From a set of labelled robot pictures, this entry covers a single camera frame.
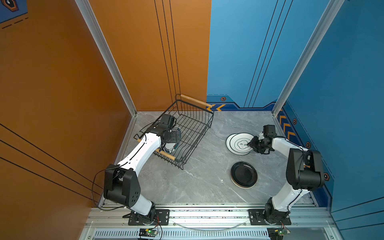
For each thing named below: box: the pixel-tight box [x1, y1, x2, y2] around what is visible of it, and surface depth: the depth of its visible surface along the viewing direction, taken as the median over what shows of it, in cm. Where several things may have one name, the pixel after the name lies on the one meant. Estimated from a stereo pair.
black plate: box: [230, 161, 258, 188], surface depth 86 cm
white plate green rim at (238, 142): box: [229, 132, 255, 154], surface depth 101 cm
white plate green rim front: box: [226, 133, 245, 156], surface depth 99 cm
